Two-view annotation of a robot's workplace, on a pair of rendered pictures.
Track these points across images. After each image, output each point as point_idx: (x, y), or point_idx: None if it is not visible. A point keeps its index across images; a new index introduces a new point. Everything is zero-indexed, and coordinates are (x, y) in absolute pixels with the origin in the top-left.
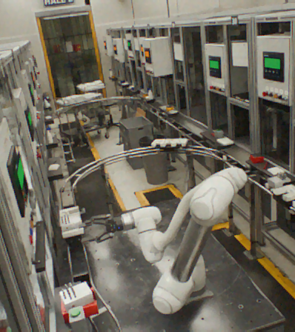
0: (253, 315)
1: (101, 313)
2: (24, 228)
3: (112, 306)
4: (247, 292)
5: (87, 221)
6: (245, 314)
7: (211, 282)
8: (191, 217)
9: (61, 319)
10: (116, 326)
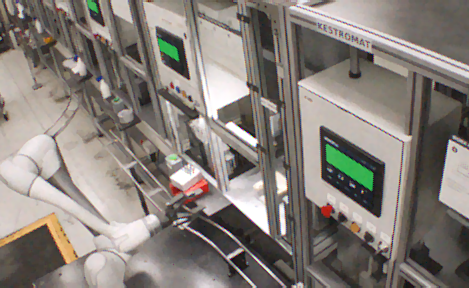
0: (56, 280)
1: None
2: (167, 71)
3: (196, 262)
4: None
5: (191, 192)
6: (63, 279)
7: None
8: (61, 169)
9: None
10: (181, 244)
